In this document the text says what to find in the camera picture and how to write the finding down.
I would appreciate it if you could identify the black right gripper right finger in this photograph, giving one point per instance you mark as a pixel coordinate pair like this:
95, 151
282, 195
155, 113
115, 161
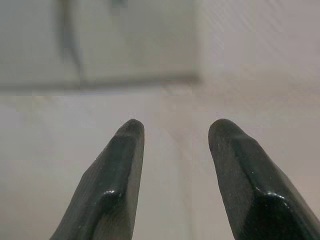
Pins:
252, 187

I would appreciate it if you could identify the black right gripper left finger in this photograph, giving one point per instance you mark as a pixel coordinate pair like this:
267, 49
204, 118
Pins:
112, 187

